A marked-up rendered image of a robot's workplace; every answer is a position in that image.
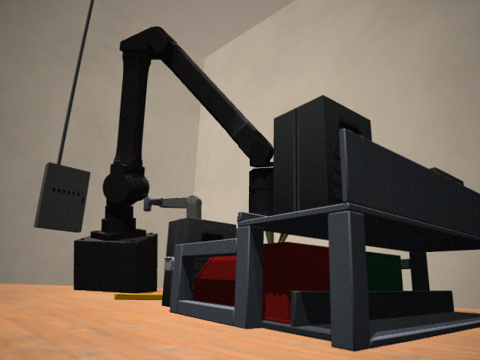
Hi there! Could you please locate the green open bin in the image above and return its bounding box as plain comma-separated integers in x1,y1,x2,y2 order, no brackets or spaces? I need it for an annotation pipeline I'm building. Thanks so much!
366,251,403,291

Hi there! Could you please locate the yellow bar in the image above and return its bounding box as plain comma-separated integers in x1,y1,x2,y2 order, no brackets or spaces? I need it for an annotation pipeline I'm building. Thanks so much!
114,293,163,300

